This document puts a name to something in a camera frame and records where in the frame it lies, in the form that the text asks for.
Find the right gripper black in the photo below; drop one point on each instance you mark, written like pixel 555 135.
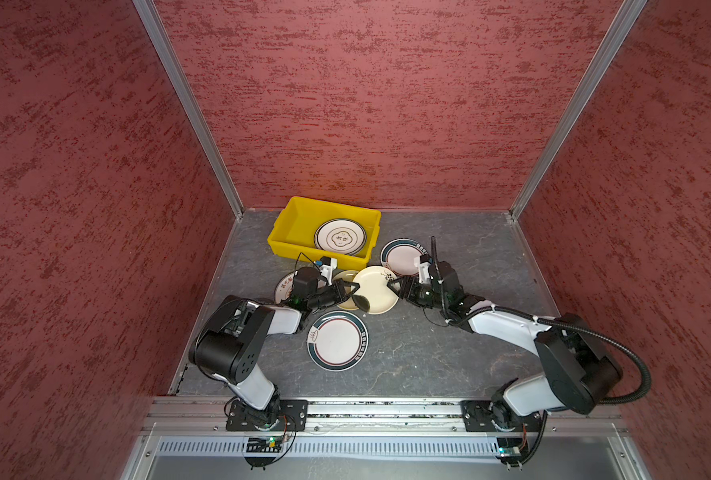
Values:
pixel 402 292

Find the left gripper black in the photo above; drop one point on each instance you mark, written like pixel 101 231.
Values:
pixel 337 297

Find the cream plate small motifs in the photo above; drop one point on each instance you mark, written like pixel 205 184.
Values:
pixel 346 278

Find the cream plate black brushstroke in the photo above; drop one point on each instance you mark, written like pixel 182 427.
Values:
pixel 374 296

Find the white plate green rim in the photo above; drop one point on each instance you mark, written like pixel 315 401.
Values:
pixel 402 256
pixel 337 341

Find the white plate green quatrefoil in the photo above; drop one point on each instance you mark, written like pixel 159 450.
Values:
pixel 341 236

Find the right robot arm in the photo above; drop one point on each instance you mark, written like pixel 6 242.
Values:
pixel 578 371

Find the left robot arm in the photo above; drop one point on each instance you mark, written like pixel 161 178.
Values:
pixel 230 344

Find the yellow plastic bin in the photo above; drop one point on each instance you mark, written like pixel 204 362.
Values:
pixel 293 232

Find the white plate orange sunburst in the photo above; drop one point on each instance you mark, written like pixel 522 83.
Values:
pixel 283 288

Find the left controller board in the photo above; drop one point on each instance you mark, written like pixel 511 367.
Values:
pixel 264 446

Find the controller board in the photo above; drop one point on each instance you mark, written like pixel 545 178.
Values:
pixel 264 446
pixel 510 450

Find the right controller board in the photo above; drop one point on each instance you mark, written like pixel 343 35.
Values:
pixel 510 450

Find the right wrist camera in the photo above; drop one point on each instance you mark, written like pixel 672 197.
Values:
pixel 423 264

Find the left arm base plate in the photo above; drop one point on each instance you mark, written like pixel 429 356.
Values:
pixel 280 415

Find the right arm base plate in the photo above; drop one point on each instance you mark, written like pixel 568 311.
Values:
pixel 496 417

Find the aluminium front rail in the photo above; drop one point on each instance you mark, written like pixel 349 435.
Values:
pixel 363 416

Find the right aluminium corner post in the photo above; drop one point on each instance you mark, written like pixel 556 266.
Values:
pixel 620 28

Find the aluminium corner post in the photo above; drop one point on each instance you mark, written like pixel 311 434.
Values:
pixel 620 28
pixel 156 31

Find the left aluminium corner post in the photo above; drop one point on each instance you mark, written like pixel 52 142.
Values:
pixel 156 31

